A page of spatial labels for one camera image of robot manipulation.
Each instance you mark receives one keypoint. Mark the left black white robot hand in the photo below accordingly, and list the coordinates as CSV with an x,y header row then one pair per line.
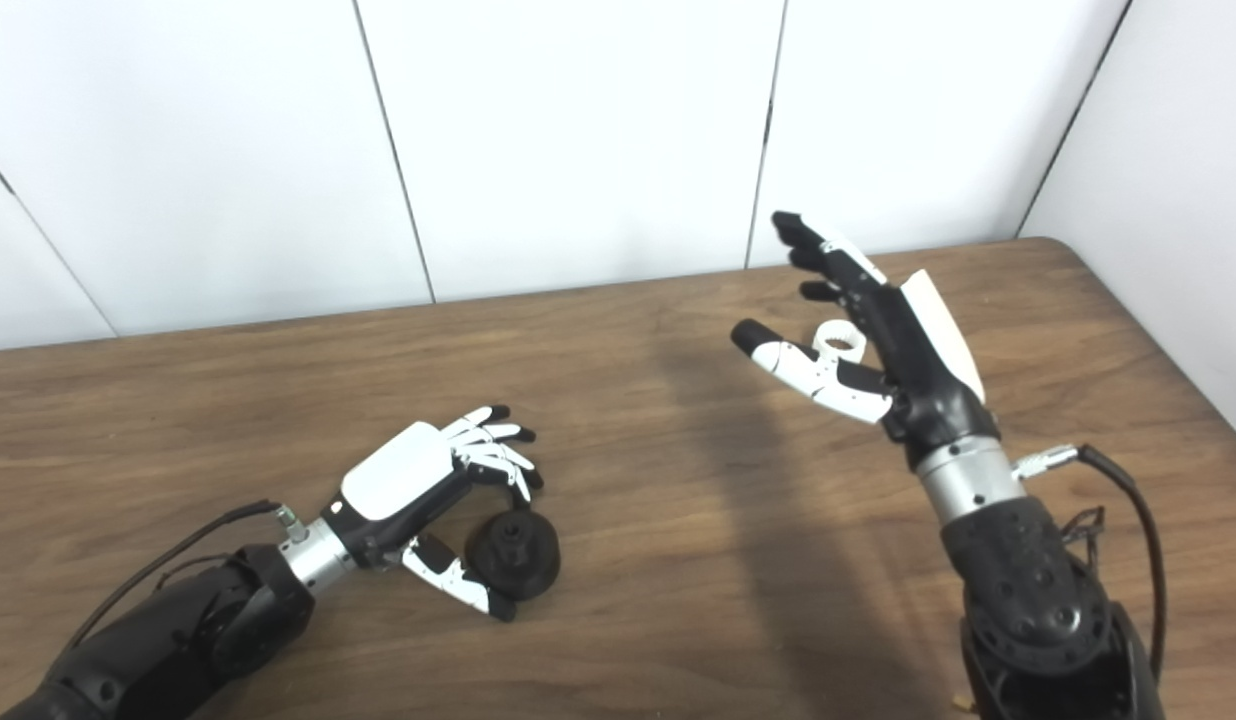
x,y
393,475

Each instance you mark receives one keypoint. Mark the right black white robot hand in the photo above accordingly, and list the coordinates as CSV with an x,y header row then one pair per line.
x,y
928,380

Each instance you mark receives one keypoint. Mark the round black part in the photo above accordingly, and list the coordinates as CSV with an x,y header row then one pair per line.
x,y
528,565

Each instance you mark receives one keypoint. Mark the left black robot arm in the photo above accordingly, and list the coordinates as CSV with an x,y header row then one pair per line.
x,y
178,640

